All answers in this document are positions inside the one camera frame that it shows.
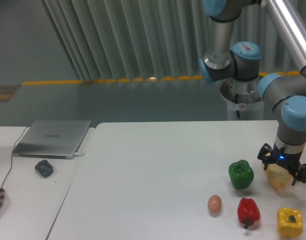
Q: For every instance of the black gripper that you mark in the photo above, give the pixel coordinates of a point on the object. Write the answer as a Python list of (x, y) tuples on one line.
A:
[(286, 156)]

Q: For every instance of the triangular toasted bread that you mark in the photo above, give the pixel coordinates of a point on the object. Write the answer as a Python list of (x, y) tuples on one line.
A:
[(278, 176)]

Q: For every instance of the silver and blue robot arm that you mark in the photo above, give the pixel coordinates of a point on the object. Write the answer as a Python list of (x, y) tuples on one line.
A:
[(285, 97)]

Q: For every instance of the green bell pepper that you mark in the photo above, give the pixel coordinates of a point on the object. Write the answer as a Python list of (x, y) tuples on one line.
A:
[(241, 174)]

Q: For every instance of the yellow bell pepper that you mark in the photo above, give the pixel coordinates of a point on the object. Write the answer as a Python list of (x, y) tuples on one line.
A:
[(289, 222)]

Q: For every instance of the red bell pepper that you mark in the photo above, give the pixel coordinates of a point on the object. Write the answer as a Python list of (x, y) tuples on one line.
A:
[(248, 212)]

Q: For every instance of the brown egg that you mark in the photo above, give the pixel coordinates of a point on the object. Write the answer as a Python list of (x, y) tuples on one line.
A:
[(214, 204)]

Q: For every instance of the white usb plug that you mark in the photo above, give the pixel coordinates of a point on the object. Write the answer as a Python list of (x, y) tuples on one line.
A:
[(77, 154)]

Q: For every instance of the grey pleated curtain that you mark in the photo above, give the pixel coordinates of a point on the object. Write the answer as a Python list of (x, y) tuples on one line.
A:
[(140, 39)]

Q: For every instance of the silver closed laptop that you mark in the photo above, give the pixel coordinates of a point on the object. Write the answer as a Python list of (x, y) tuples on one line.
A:
[(52, 139)]

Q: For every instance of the small black plastic object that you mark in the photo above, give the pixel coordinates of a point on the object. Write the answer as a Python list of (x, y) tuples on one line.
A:
[(44, 168)]

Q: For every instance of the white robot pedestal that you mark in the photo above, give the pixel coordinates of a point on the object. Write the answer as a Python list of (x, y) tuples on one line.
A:
[(243, 101)]

